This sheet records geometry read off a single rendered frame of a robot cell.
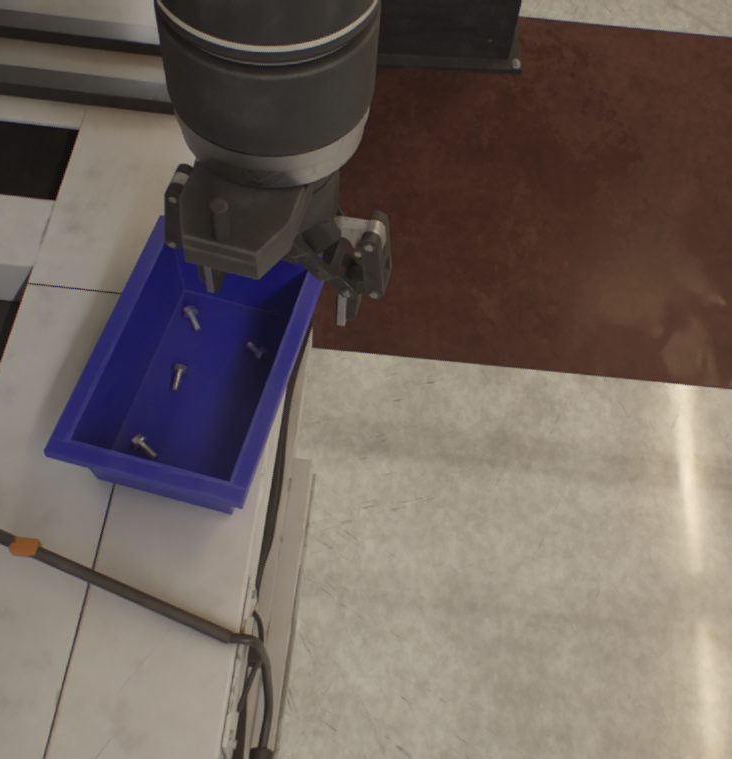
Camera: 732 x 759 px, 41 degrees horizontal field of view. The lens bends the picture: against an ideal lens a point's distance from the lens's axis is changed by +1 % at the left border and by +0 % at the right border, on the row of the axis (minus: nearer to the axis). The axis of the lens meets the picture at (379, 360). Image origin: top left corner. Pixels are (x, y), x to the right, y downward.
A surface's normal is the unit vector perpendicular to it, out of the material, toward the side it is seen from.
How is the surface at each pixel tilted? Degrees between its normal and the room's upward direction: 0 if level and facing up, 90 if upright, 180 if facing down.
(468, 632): 0
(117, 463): 0
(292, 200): 0
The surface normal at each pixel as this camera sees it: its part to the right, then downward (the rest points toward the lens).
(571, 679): 0.07, -0.52
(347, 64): 0.70, 0.63
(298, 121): 0.29, 0.83
